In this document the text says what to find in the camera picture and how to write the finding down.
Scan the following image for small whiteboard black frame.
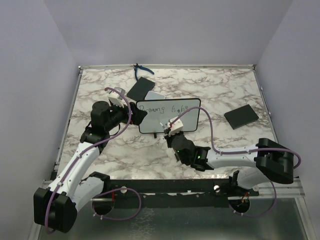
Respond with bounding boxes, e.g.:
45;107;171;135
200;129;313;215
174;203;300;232
136;98;201;134

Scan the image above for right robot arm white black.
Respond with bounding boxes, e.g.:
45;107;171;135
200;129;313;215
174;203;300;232
164;128;294;196

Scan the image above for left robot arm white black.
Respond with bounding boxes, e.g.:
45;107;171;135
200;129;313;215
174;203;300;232
33;101;148;234

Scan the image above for black rectangular box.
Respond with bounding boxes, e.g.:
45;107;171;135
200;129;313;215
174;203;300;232
126;77;155;102

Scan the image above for small white square device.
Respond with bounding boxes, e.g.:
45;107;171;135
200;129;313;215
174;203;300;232
144;91;166;101

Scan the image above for black eraser block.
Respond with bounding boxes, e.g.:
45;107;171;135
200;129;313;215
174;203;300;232
224;104;259;130

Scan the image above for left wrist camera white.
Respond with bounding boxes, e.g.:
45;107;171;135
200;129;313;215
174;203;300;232
106;87;126;108

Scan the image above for blue handled pliers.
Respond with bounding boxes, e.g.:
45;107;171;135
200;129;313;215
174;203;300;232
133;62;155;81

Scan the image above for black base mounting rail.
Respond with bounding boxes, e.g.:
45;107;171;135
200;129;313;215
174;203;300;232
89;177;252;209

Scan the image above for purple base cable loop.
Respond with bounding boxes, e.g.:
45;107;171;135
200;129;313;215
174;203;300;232
91;187;143;221

